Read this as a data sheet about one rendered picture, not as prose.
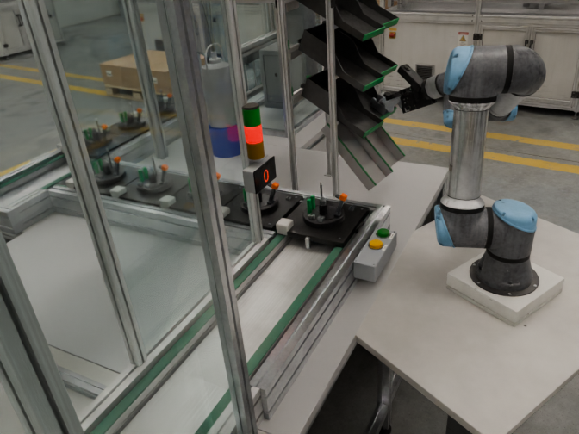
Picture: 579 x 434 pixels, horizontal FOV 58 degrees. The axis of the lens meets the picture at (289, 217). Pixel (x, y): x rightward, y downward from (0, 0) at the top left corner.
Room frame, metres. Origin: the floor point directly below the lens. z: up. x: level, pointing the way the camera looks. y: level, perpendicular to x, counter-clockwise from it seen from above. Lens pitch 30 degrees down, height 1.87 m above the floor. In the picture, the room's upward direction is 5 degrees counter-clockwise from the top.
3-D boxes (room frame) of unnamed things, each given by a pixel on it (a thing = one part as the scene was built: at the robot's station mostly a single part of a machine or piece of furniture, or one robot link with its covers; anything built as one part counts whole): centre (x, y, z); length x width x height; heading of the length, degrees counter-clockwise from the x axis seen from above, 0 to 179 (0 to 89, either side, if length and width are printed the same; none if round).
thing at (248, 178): (1.43, 0.08, 1.29); 0.12 x 0.05 x 0.25; 150
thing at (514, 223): (1.21, -0.60, 1.08); 0.13 x 0.12 x 0.14; 78
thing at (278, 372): (1.22, -0.11, 0.91); 0.89 x 0.06 x 0.11; 150
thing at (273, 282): (1.29, 0.05, 0.91); 0.84 x 0.28 x 0.10; 150
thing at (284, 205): (1.66, 0.11, 1.01); 0.24 x 0.24 x 0.13; 60
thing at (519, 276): (1.21, -0.61, 0.96); 0.15 x 0.15 x 0.10
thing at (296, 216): (1.53, -0.12, 0.96); 0.24 x 0.24 x 0.02; 60
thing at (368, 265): (1.35, -0.26, 0.93); 0.21 x 0.07 x 0.06; 150
